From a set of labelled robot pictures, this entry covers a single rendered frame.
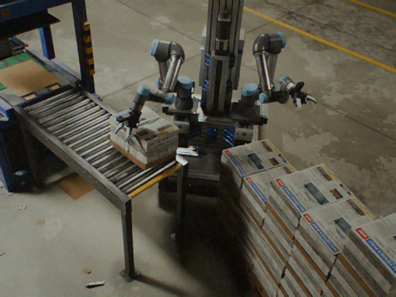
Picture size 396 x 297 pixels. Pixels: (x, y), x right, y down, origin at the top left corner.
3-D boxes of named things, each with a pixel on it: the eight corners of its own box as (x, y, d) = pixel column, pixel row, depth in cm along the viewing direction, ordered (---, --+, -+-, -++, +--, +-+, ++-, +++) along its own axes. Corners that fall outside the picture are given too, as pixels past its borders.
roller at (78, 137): (118, 122, 340) (118, 117, 337) (64, 149, 313) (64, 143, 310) (114, 120, 343) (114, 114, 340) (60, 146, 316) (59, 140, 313)
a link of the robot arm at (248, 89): (237, 98, 347) (239, 83, 338) (253, 95, 351) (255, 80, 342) (244, 106, 338) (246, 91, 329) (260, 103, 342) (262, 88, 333)
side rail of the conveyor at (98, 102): (188, 174, 312) (189, 161, 304) (182, 178, 309) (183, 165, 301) (76, 94, 379) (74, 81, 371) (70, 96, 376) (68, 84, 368)
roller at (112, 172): (159, 149, 315) (156, 143, 315) (105, 180, 288) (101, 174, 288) (156, 151, 320) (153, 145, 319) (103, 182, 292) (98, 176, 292)
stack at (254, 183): (253, 213, 379) (268, 137, 325) (341, 336, 300) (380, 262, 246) (212, 226, 365) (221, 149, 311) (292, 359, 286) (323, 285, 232)
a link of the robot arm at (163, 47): (176, 96, 346) (169, 51, 297) (157, 93, 348) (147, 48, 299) (179, 83, 351) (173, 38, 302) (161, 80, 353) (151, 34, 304)
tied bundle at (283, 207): (315, 189, 286) (323, 163, 272) (344, 222, 267) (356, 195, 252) (265, 205, 273) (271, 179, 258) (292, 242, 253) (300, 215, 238)
